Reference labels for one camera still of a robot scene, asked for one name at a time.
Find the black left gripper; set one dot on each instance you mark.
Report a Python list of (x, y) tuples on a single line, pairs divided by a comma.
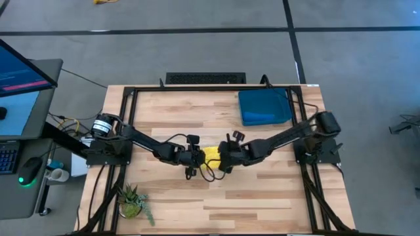
[(192, 157)]

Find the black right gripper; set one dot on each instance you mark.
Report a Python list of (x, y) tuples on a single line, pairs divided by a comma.
[(238, 150)]

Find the yellow microfiber towel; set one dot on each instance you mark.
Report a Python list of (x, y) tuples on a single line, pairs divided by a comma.
[(211, 155)]

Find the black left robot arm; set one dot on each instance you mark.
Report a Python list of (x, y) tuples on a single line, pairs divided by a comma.
[(144, 141)]

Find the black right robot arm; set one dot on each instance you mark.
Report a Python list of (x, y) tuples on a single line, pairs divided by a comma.
[(288, 137)]

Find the folded dark teal cloth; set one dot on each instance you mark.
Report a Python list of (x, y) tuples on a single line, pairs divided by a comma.
[(262, 100)]

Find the potted green succulent plant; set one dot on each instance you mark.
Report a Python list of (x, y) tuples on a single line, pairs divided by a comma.
[(131, 204)]

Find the white table sticker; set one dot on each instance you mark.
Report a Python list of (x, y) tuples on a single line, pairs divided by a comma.
[(313, 85)]

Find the white box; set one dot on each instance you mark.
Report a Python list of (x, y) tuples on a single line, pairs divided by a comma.
[(78, 167)]

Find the black metal beam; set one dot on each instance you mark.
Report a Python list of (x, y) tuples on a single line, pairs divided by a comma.
[(62, 137)]

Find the white mug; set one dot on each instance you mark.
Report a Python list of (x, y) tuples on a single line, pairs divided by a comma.
[(59, 175)]

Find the teal cup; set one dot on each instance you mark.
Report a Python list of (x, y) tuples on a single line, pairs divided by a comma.
[(55, 164)]

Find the black computer mouse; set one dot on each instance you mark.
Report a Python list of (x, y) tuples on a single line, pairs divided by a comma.
[(29, 170)]

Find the grey computer desk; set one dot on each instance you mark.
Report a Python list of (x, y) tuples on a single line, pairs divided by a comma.
[(19, 203)]

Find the black backlit keyboard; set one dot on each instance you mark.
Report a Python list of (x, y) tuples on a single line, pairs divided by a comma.
[(8, 160)]

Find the black computer monitor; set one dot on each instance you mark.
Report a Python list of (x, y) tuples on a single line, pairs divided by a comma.
[(19, 75)]

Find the small black round device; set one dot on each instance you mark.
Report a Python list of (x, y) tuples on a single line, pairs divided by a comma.
[(2, 113)]

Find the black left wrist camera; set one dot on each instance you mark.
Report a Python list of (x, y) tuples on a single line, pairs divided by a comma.
[(201, 158)]

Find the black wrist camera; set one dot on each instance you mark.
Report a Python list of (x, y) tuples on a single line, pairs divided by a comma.
[(223, 156), (201, 158)]

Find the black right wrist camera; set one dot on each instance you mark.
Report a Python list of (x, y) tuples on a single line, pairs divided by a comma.
[(223, 156)]

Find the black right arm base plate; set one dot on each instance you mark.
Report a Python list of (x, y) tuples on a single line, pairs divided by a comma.
[(328, 157)]

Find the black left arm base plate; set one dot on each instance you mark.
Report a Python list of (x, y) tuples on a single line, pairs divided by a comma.
[(98, 160)]

